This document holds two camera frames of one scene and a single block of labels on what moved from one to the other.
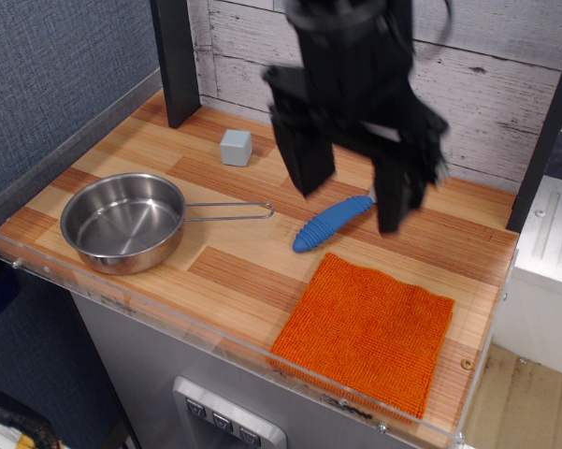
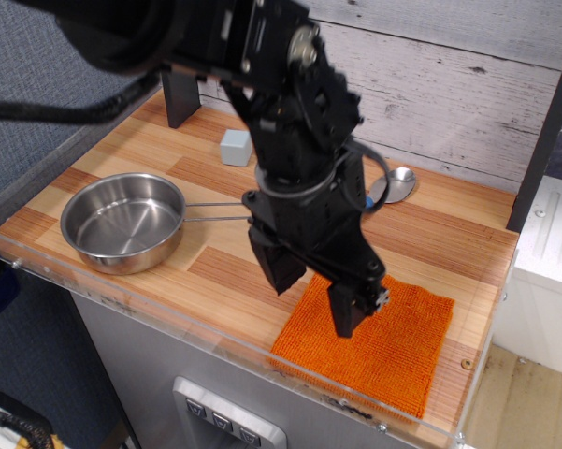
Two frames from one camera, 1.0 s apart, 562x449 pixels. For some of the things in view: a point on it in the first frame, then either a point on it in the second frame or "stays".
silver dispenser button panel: [202, 419] stays
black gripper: [357, 79] to [323, 225]
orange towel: [366, 337] stays
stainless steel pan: [127, 224] stays
